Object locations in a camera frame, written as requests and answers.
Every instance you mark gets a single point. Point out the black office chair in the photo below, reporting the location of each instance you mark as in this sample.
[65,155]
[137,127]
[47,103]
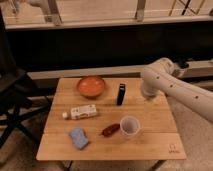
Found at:
[15,88]

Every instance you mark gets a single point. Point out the blue sponge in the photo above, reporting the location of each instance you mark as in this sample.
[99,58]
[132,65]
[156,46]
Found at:
[79,138]

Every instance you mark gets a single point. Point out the clear plastic cup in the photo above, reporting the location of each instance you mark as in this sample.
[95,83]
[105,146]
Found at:
[130,126]

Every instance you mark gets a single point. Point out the wooden folding table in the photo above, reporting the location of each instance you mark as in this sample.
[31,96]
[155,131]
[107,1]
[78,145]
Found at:
[158,138]

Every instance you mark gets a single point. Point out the metal window railing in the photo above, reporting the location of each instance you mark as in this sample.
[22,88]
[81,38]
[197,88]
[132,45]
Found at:
[52,14]

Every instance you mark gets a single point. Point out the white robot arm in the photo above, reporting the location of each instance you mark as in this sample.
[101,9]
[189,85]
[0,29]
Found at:
[157,76]

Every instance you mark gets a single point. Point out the orange bowl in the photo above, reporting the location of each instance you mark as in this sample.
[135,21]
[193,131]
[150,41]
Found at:
[91,86]

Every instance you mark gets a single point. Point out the black eraser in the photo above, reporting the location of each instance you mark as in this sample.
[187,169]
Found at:
[121,94]

